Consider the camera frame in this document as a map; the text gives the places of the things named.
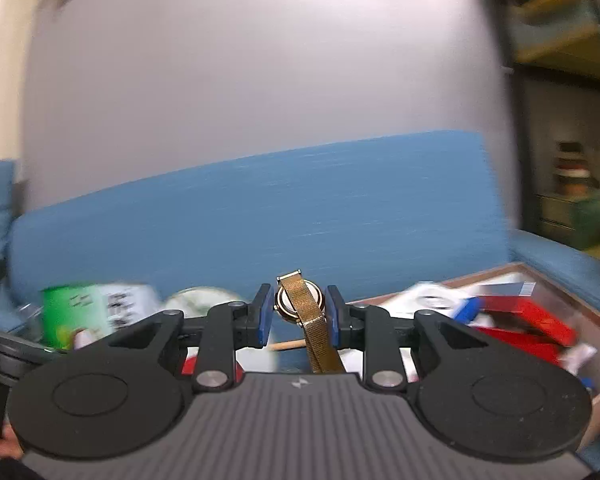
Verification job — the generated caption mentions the gold mesh-band watch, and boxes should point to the gold mesh-band watch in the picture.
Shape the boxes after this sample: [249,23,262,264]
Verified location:
[274,269,348,375]

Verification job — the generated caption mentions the blue sofa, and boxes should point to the blue sofa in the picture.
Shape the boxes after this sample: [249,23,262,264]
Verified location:
[0,130,600,471]

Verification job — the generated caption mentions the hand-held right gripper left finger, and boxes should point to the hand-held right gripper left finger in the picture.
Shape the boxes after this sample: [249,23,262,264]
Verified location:
[107,283,275,393]

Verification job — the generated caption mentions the red package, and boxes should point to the red package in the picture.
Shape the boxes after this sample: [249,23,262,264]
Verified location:
[472,295,581,361]

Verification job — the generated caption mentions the white printer box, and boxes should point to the white printer box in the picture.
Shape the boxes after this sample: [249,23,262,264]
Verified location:
[395,280,483,328]

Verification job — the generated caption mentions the cardboard box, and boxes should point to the cardboard box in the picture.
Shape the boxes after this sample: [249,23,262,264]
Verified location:
[347,261,600,453]

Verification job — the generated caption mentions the metal shelf with wooden boards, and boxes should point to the metal shelf with wooden boards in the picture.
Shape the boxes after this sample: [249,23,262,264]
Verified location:
[472,0,600,241]

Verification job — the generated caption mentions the green coconut snack bag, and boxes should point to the green coconut snack bag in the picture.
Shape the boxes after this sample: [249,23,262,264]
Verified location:
[40,282,158,351]

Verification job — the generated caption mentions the round floral hand fan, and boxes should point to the round floral hand fan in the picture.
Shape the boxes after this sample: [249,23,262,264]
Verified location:
[162,286,311,375]

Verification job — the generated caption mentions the person's left hand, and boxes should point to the person's left hand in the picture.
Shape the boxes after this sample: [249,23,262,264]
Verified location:
[0,417,27,462]

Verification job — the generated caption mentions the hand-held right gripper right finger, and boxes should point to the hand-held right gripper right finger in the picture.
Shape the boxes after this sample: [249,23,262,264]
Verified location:
[326,285,486,393]

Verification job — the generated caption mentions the small red box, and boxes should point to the small red box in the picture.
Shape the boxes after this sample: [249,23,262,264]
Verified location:
[182,352,244,381]

